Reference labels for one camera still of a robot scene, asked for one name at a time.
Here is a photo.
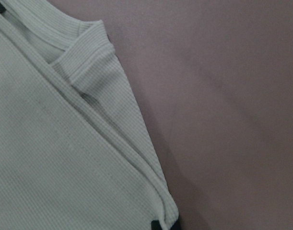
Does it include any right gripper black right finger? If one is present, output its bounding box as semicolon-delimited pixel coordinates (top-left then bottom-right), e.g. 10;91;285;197
172;218;181;230

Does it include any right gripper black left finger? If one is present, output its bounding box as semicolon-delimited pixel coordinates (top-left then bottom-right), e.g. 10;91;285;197
151;220;162;230

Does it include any olive green long-sleeve shirt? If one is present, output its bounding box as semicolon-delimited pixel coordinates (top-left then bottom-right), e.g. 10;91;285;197
0;0;179;230

